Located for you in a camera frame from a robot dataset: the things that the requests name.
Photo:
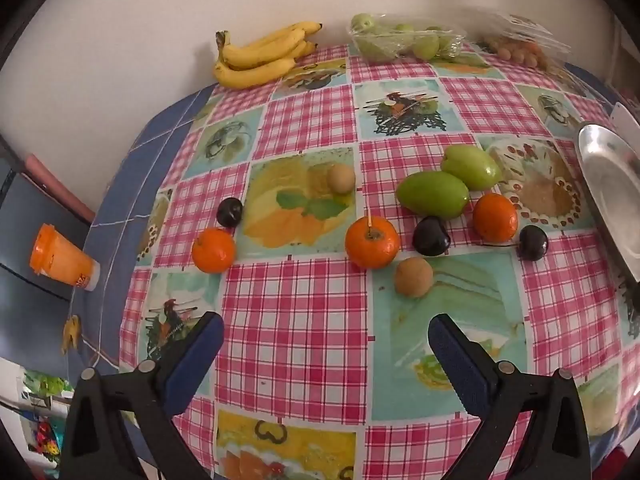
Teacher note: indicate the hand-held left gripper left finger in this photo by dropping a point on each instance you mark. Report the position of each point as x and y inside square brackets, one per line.
[197, 360]

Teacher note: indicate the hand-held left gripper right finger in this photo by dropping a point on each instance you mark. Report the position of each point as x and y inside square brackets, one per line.
[457, 360]

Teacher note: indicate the brown longan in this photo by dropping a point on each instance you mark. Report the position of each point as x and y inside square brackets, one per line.
[341, 178]
[414, 276]

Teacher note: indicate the orange tangerine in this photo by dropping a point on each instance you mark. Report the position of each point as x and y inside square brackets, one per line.
[213, 250]
[495, 216]
[372, 242]

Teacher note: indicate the dark cherry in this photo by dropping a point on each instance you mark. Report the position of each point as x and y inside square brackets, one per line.
[533, 242]
[229, 211]
[431, 236]

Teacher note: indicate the green mango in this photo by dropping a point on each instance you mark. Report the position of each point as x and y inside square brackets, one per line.
[433, 195]
[471, 166]

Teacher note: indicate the round metal tray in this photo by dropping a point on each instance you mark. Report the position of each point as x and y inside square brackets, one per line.
[615, 185]

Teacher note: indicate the pink checked printed tablecloth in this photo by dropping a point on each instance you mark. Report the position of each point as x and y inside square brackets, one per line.
[300, 310]

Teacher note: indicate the yellow paper scrap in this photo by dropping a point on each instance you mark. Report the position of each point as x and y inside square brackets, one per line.
[71, 332]

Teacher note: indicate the colourful printed bag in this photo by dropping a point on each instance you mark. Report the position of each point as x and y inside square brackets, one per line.
[42, 410]

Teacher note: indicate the orange plastic cup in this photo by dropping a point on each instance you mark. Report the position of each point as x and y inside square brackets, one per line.
[60, 260]

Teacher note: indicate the white card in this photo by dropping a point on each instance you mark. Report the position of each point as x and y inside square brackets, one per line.
[627, 122]

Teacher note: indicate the yellow banana bunch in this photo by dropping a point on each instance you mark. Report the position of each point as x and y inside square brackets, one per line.
[250, 72]

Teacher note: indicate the plastic bag of brown longans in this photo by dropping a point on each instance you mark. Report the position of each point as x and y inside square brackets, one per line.
[515, 50]

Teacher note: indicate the plastic bag of green apples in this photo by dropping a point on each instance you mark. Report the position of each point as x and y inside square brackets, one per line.
[395, 42]

